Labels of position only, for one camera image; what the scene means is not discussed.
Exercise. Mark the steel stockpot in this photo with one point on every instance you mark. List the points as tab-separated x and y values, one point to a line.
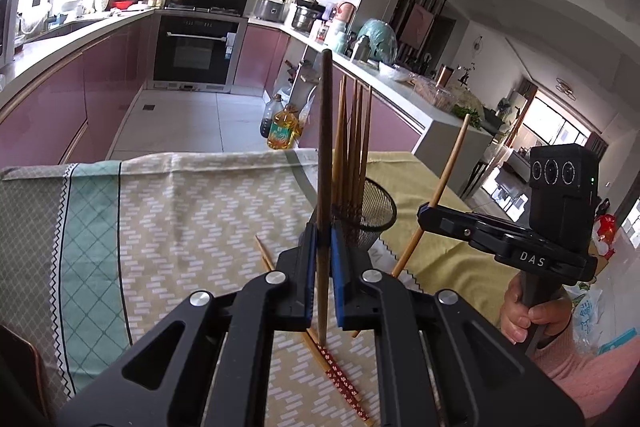
306	17

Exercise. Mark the red basin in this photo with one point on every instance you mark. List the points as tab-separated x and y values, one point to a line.
121	4

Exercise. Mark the yellow cooking oil bottle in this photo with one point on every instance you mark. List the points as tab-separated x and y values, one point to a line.
282	132

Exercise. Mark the steel thermos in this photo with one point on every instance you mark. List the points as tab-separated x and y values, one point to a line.
361	49

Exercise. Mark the person's right hand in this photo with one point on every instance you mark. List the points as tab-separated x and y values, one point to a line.
512	317

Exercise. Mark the dark sauce bottle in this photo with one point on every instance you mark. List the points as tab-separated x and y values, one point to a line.
267	122

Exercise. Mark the red bag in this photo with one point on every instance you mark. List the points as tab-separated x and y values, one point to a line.
605	237

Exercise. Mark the patterned patchwork tablecloth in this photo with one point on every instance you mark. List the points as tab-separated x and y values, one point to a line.
200	217

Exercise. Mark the white bowl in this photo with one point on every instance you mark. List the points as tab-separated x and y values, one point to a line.
395	71

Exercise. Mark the person's right forearm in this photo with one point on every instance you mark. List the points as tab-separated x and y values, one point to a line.
590	372

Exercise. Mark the white plastic bag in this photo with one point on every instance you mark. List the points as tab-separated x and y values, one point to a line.
590	312

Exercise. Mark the copper tumbler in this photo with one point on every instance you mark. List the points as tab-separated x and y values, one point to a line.
444	77

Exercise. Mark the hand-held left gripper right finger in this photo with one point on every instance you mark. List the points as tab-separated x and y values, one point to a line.
337	287

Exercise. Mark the green vegetables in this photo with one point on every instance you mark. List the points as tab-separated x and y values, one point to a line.
467	114

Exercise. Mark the pink wall picture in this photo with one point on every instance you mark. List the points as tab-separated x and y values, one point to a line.
417	23

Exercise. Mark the white kitchen countertop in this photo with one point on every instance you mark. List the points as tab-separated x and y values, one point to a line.
50	52

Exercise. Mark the teal covered appliance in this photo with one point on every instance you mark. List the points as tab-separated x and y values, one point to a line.
380	38

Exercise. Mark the clear food container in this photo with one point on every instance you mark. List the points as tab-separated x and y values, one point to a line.
435	94

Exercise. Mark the black built-in oven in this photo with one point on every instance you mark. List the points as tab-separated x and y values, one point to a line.
195	52

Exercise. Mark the living room window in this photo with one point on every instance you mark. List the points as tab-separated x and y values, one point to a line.
550	122

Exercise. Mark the gas cooktop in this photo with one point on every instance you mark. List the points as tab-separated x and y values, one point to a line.
215	11

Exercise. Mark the bunch of wooden chopsticks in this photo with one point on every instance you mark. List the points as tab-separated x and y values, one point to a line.
354	147

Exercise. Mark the dark rectangular object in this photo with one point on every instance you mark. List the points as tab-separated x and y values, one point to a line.
20	382

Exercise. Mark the stainless kitchen sink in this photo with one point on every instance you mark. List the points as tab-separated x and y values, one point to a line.
65	28

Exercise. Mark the light wooden chopstick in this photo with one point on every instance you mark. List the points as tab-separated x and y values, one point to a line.
450	162

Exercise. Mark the dark-tipped wooden chopstick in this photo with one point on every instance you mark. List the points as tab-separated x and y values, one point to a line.
325	132

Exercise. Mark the red-patterned end wooden chopstick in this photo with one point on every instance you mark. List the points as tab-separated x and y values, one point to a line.
336	379
350	384

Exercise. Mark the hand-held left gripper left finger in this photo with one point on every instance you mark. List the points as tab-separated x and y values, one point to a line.
310	282

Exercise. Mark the striped wall panel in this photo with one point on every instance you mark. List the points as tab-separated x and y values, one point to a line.
440	7

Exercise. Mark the wall clock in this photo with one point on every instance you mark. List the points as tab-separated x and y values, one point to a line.
477	47

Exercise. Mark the silver rice cooker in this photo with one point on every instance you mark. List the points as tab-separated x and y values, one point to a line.
270	9

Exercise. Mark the pink base cabinets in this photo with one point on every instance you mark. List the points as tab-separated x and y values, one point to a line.
260	57
75	97

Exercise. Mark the white plastic bottle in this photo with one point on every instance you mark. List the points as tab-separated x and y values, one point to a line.
337	39

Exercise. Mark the black mesh holder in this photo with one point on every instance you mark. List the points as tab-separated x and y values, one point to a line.
377	207

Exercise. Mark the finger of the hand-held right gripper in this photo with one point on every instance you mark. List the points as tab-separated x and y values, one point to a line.
442	219

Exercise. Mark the pink kettle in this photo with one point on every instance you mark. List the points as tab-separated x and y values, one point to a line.
345	13

